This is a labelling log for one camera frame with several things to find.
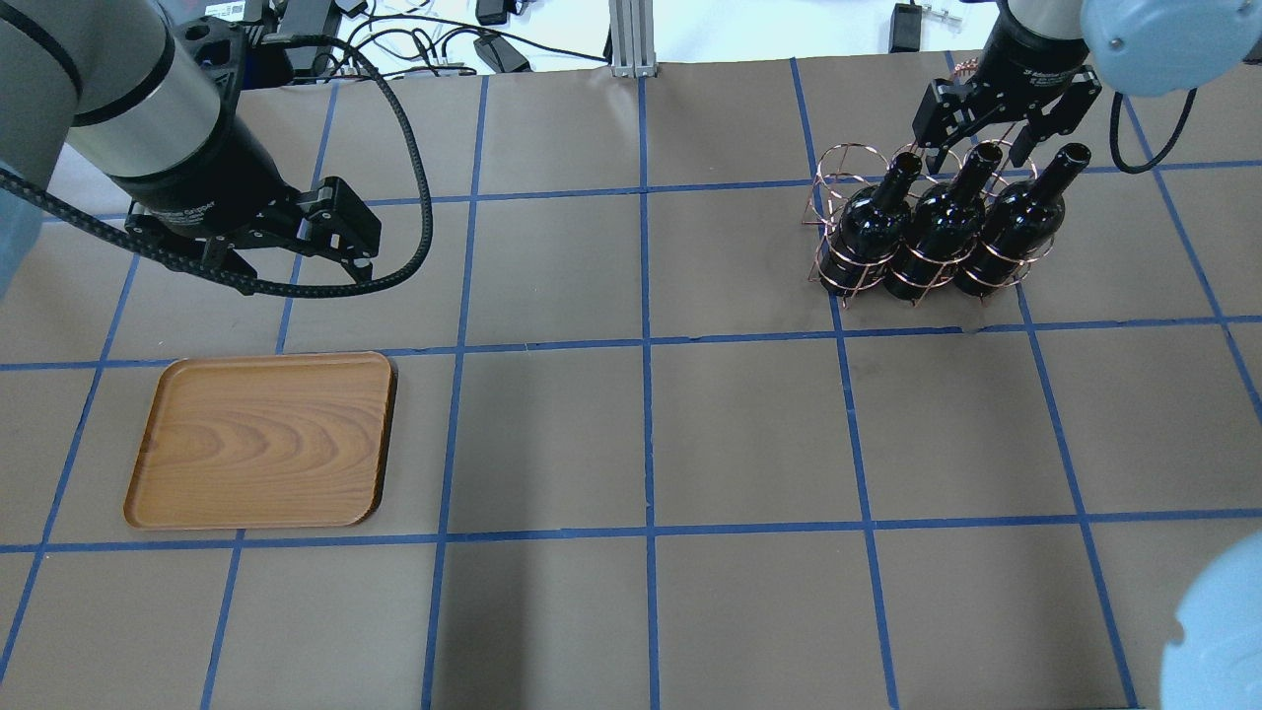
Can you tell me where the aluminium frame post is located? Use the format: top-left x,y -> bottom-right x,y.
608,0 -> 659,78

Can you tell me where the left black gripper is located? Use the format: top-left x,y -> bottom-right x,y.
122,159 -> 382,295

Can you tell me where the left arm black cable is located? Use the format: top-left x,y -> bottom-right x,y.
0,35 -> 435,299

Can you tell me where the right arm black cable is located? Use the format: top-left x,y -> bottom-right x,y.
1111,87 -> 1198,175

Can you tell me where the copper wire bottle basket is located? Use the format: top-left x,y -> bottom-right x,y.
803,139 -> 1055,306

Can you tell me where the dark wine bottle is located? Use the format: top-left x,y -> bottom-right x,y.
819,153 -> 921,301
882,141 -> 1005,305
952,141 -> 1092,300

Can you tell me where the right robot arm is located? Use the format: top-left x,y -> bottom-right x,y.
912,1 -> 1259,709

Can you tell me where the wooden tray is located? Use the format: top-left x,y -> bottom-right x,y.
122,351 -> 396,531

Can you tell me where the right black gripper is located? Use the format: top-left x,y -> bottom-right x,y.
912,20 -> 1100,177

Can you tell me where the black power adapter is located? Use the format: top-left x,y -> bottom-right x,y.
473,35 -> 533,74

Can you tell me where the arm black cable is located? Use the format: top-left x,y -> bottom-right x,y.
1111,87 -> 1198,175
0,35 -> 435,299

